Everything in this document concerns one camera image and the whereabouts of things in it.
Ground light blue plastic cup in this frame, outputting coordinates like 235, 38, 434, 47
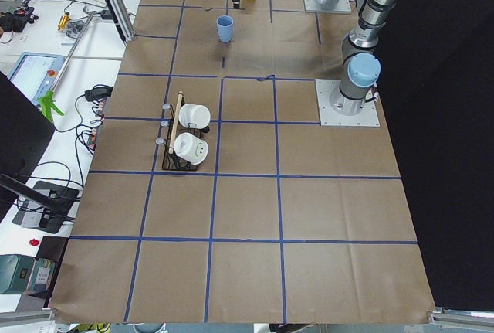
216, 15, 235, 43

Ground white mug upper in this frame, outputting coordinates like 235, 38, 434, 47
178, 104, 211, 129

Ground white mug with face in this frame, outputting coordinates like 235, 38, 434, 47
174, 132, 208, 165

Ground black power adapter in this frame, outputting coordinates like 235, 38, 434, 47
84, 84, 113, 102

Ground teach pendant tablet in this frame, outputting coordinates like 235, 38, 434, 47
8, 52, 65, 107

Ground green spray clamp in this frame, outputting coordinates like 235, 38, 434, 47
39, 90, 65, 123

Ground black monitor stand base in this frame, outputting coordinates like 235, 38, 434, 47
12, 181, 80, 234

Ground teal metal box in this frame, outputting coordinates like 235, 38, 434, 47
1, 254, 35, 294

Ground yellow handled tool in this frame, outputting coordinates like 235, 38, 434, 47
57, 12, 71, 31

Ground black wire cup rack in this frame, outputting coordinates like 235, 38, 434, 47
156, 91, 210, 172

